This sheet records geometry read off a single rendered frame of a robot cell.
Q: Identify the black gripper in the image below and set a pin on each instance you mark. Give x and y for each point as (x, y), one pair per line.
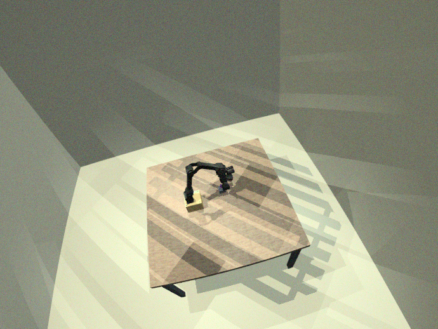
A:
(225, 185)

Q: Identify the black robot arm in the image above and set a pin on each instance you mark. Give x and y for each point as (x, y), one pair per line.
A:
(220, 169)

